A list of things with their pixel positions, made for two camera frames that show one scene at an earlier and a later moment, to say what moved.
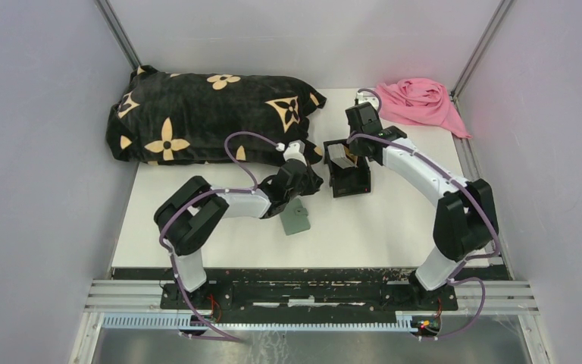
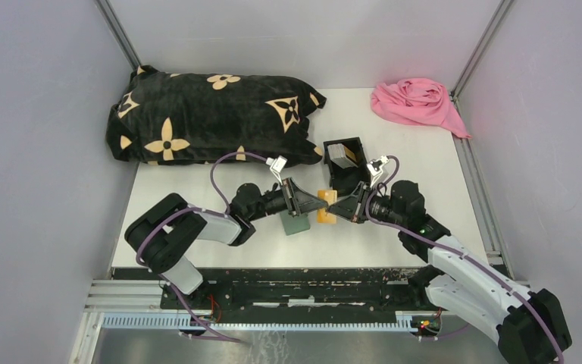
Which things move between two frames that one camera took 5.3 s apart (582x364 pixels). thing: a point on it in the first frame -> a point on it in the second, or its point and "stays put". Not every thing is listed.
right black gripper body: (354, 146) -> (359, 206)
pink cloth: (423, 101) stays put
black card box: (350, 180) stays put
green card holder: (294, 217) stays put
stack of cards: (336, 154) stays put
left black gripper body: (308, 186) -> (292, 204)
